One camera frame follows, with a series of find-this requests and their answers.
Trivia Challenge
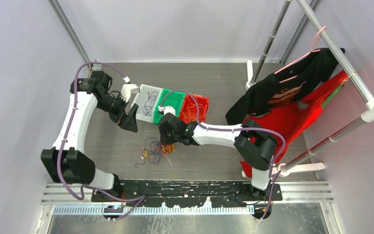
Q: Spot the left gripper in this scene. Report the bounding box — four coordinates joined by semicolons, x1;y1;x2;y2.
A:
96;93;138;132

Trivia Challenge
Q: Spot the purple thin cable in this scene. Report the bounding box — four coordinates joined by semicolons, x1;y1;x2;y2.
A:
140;91;159;117

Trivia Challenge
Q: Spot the coloured cable bundle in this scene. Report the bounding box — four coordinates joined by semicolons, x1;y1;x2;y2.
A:
134;136;176;168

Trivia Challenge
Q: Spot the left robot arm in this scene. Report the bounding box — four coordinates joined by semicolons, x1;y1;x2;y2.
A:
40;71;139;201

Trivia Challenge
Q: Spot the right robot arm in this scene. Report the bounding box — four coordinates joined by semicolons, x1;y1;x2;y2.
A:
158;113;285;200

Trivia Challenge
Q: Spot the red plastic bin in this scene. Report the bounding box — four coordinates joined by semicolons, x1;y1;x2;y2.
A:
178;94;209;123

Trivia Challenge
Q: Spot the white plastic bin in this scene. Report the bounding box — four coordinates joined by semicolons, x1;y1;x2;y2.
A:
131;84;163;123

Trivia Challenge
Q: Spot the green plastic bin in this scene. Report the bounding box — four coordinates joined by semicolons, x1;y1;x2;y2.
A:
153;89;186;124

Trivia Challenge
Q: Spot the black t-shirt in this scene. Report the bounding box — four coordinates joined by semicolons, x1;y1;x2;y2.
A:
225;48;338;125

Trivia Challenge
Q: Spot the red t-shirt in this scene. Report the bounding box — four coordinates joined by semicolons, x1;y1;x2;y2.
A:
250;71;348;163

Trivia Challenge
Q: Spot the pink clothes hanger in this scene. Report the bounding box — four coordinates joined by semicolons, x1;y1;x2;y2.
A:
272;26;328;87

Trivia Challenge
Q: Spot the green clothes hanger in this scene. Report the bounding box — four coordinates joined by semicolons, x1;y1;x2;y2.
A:
321;81;346;108

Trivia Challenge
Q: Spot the metal clothes rack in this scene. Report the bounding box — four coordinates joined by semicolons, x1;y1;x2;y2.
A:
243;0;374;178

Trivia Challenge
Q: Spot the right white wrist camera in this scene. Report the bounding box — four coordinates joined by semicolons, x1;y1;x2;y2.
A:
158;106;176;116

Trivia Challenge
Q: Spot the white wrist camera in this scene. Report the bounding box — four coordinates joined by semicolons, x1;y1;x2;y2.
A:
121;77;140;103
158;106;176;116

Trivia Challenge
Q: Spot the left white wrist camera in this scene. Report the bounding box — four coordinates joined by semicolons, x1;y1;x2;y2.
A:
121;77;140;103

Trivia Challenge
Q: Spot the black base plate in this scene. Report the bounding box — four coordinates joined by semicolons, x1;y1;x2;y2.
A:
91;179;283;209

